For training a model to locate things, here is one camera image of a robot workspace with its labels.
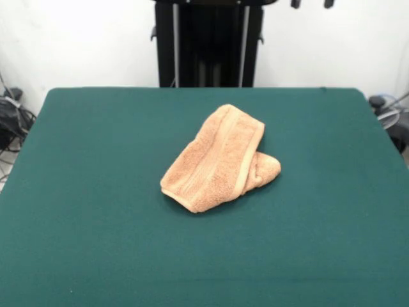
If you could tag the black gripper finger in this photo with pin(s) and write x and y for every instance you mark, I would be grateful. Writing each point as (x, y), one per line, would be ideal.
(328, 3)
(296, 3)

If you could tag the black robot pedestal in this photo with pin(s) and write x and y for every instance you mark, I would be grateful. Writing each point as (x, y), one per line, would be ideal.
(211, 48)

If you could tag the dark green table cloth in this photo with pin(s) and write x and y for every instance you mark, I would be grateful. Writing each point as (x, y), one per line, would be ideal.
(96, 224)

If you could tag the tan terry towel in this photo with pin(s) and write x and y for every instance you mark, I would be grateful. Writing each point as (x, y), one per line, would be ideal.
(217, 153)

